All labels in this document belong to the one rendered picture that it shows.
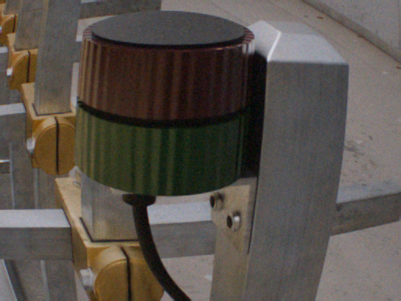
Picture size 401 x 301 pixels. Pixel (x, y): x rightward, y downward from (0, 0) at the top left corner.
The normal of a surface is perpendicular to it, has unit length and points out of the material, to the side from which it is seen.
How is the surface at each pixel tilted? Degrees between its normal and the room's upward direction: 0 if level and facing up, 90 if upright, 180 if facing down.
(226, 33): 0
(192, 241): 90
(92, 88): 90
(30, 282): 0
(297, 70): 90
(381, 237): 0
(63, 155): 90
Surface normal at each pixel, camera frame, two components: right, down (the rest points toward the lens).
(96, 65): -0.68, 0.23
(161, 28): 0.07, -0.93
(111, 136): -0.44, 0.30
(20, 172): 0.32, 0.36
